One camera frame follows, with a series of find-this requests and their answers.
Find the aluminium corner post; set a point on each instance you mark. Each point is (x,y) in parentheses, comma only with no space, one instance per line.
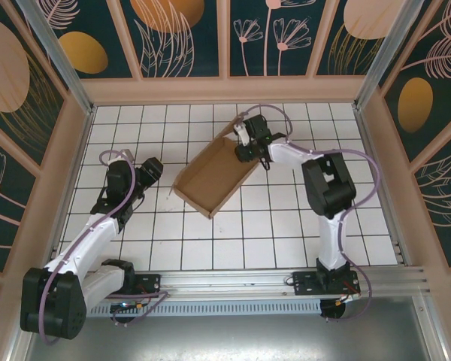
(379,56)
(59,56)

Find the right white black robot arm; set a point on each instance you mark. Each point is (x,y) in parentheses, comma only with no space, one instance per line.
(329,188)

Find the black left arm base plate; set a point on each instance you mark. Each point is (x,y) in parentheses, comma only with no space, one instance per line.
(150,282)

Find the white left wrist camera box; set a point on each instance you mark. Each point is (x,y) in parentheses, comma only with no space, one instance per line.
(116,159)

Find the brown cardboard paper box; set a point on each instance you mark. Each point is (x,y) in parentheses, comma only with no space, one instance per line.
(210,180)

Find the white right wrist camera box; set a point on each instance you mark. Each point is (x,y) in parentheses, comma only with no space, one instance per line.
(240,131)

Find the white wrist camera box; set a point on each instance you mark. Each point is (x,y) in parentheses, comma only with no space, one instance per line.
(240,131)
(116,159)

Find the aluminium front rail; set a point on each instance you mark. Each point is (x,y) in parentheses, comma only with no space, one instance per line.
(225,280)

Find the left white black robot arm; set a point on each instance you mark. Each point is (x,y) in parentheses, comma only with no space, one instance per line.
(90,237)

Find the small green circuit board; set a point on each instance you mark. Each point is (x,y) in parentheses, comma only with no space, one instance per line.
(126,305)

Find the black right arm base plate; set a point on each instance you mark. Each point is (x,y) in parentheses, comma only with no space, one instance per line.
(304,282)

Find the aluminium frame bar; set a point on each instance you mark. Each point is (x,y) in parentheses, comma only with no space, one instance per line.
(19,351)
(432,331)

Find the shiny steel sheet panel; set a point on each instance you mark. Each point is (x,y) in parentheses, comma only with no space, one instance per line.
(225,338)

